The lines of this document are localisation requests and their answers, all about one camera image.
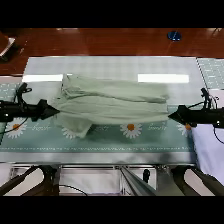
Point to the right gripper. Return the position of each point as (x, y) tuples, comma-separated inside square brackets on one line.
[(185, 116)]

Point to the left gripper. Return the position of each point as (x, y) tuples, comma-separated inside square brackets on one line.
[(43, 110)]

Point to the pale green shirt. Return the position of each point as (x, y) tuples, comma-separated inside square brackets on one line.
[(113, 103)]

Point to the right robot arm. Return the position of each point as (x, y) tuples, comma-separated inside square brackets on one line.
[(211, 117)]

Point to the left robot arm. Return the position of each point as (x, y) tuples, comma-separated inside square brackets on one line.
[(13, 110)]

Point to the white garment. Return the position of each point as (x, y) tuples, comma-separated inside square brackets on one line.
[(208, 150)]

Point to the blue round object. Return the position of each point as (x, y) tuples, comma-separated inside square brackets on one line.
[(174, 35)]

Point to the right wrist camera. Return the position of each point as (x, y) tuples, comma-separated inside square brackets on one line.
[(206, 96)]

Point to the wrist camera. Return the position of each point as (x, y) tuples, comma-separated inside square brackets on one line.
[(22, 89), (206, 96)]

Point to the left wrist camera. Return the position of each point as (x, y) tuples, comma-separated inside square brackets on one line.
[(22, 89)]

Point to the silver frame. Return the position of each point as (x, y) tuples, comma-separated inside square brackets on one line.
[(133, 180)]

